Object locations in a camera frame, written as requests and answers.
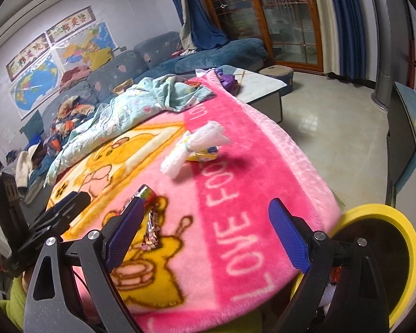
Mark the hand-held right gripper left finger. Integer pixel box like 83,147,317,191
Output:
24,197,146,333

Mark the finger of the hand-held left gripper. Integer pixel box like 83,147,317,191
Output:
47,191,91,238

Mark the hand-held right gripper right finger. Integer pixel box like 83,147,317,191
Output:
268,198,390,333

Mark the colourful foil candy wrapper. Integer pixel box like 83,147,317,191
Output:
123,185,161,252

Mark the yellow-rimmed black bin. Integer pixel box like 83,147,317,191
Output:
289,204,416,333

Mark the white foam fruit net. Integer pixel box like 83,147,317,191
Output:
160,121,231,180

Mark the person's left forearm green sleeve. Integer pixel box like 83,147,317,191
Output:
0,274,32,332

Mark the pink printed blanket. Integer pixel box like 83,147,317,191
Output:
45,71,340,333

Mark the orange patterned clothes heap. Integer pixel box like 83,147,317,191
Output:
50,95,98,132

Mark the yellow snack packet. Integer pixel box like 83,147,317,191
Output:
185,147,220,163

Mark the light blue printed quilt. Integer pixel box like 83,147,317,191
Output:
45,75,216,186

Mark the golden box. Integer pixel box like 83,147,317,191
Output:
113,79,134,94

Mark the red and pink clothes pile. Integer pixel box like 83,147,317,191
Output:
60,65,92,91

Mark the grey-blue heart-print sofa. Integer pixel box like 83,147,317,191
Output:
21,31,269,202

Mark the glass television stand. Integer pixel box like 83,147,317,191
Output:
385,81,416,209

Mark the grey white-topped coffee table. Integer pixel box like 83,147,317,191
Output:
196,65,288,123

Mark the framed calligraphy banner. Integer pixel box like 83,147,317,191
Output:
47,6,96,40
6,33,51,77

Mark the blue round ottoman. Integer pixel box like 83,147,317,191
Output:
258,65,295,96

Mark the purple bag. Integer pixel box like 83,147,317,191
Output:
218,69,238,92

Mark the silver tower air conditioner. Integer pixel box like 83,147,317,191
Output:
366,0,408,110

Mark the blue curtain with beige lining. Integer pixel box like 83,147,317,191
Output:
312,0,371,80
159,0,229,54

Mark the wooden-framed glass door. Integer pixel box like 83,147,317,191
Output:
194,0,324,73

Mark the blue world wall map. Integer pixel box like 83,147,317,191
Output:
9,55,61,118

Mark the colourful country wall map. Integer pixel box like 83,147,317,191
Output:
55,22,118,65

